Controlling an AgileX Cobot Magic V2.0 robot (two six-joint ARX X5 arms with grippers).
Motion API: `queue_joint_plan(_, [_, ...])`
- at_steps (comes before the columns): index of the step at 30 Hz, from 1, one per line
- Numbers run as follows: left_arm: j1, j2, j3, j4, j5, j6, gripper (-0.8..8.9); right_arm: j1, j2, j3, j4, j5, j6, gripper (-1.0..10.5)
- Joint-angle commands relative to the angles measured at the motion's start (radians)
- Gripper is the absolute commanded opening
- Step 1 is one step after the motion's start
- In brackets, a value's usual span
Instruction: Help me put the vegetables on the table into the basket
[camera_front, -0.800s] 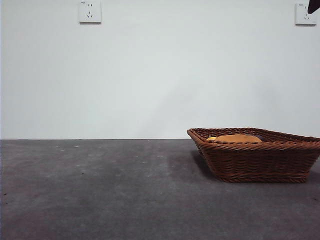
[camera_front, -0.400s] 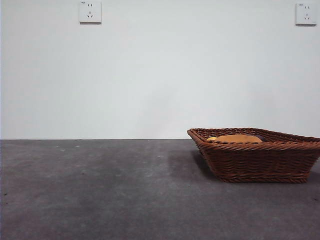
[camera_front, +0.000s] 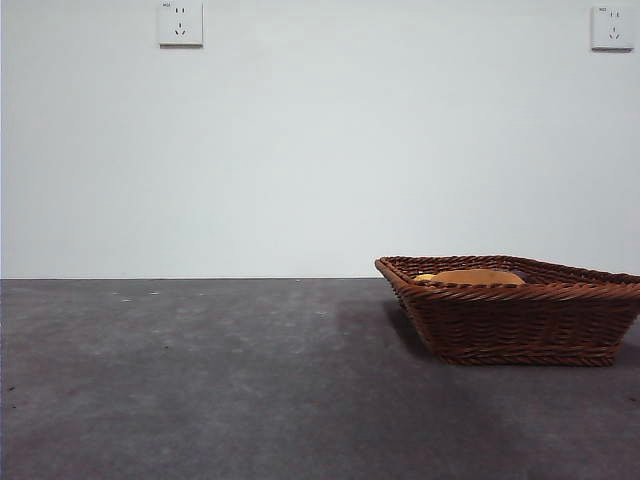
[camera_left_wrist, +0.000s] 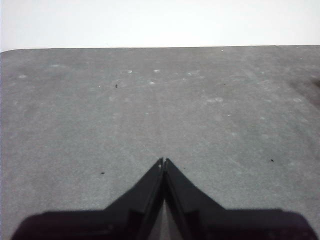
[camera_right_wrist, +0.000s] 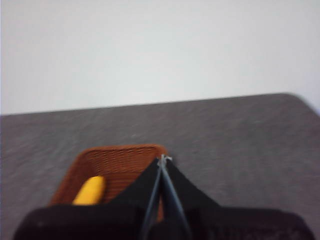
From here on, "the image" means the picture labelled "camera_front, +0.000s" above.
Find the white wall socket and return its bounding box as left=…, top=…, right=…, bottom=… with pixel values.
left=159, top=0, right=204, bottom=49
left=590, top=5, right=635, bottom=52

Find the brown potato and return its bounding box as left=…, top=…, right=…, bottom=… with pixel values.
left=428, top=268, right=527, bottom=287

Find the brown wicker basket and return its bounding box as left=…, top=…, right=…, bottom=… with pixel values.
left=374, top=254, right=640, bottom=367

